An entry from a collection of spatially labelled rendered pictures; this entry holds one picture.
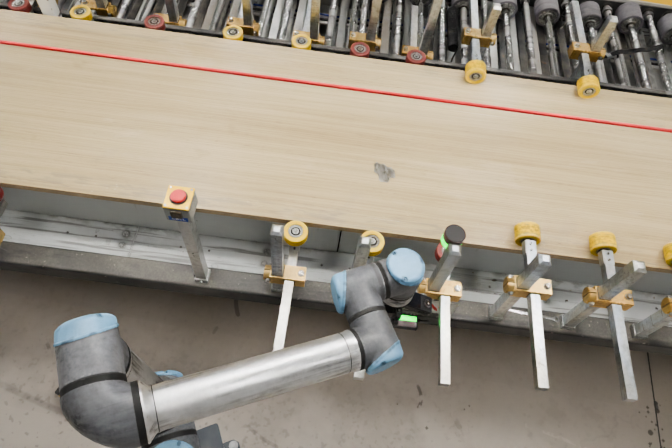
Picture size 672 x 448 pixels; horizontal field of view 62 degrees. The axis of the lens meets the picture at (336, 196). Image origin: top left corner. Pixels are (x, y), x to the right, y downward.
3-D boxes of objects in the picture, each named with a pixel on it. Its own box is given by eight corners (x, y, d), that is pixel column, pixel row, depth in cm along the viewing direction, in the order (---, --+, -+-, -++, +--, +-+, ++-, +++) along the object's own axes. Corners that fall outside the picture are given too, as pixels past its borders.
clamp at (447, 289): (457, 302, 180) (461, 296, 176) (416, 297, 180) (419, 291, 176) (457, 286, 183) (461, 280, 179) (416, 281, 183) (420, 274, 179)
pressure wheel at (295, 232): (311, 247, 189) (313, 231, 179) (293, 261, 186) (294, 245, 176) (296, 231, 192) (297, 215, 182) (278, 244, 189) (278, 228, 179)
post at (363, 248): (353, 307, 196) (371, 247, 155) (343, 306, 196) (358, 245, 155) (354, 298, 198) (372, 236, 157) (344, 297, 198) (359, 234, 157)
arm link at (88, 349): (148, 452, 161) (38, 402, 97) (138, 393, 169) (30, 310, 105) (201, 433, 164) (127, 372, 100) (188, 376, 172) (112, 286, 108)
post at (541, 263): (496, 322, 194) (552, 264, 153) (486, 321, 194) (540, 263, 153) (496, 313, 196) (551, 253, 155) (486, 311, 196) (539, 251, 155)
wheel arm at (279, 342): (281, 371, 168) (280, 367, 164) (269, 369, 168) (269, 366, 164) (300, 243, 191) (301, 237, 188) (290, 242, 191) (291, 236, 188)
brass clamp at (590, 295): (626, 313, 172) (635, 307, 168) (583, 307, 172) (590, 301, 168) (622, 294, 175) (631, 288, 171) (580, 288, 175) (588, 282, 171)
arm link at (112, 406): (61, 463, 91) (415, 353, 117) (54, 388, 97) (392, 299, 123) (72, 474, 100) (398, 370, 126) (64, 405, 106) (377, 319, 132)
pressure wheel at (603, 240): (616, 244, 176) (589, 247, 179) (618, 255, 182) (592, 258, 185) (613, 227, 179) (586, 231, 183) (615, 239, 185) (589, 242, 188)
